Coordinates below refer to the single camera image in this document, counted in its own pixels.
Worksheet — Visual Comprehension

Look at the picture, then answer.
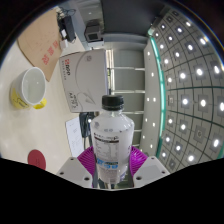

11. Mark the clear plastic water bottle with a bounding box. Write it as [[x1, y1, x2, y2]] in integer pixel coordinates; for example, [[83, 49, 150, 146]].
[[90, 94, 136, 185]]

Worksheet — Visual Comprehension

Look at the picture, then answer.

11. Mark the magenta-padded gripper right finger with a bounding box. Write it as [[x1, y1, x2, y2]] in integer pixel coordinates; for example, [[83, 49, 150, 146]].
[[124, 145, 170, 189]]

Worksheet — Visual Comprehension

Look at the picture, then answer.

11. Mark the group of ceiling lights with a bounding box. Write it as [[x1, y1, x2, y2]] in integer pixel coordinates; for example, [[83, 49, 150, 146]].
[[146, 6, 224, 168]]

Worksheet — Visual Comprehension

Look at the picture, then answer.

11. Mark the old grey monitor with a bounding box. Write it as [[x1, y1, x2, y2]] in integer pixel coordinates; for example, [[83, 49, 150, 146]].
[[83, 19, 105, 48]]

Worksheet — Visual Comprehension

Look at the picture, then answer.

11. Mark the flat round red coaster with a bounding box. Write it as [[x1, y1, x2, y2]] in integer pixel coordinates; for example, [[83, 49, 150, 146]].
[[27, 149, 47, 171]]

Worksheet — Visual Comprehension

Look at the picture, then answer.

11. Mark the white and yellow mug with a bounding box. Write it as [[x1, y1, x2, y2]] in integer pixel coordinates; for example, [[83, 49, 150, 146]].
[[9, 66, 48, 110]]

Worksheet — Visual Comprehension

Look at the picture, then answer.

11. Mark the black power adapter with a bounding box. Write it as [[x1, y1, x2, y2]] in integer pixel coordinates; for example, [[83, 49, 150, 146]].
[[58, 14, 78, 44]]

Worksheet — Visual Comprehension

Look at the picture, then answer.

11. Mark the white cardboard paper box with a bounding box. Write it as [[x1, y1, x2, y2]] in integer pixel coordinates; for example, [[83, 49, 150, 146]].
[[58, 49, 110, 114]]

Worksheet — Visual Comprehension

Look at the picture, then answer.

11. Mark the brown paper envelope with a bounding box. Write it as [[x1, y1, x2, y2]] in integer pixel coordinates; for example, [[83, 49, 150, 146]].
[[17, 8, 64, 83]]

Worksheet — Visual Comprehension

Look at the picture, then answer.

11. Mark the black desk phone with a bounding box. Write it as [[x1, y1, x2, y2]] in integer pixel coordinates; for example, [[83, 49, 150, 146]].
[[79, 112, 98, 138]]

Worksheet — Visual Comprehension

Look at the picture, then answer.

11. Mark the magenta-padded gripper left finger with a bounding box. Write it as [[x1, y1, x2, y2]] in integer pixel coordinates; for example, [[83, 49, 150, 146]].
[[55, 146, 98, 189]]

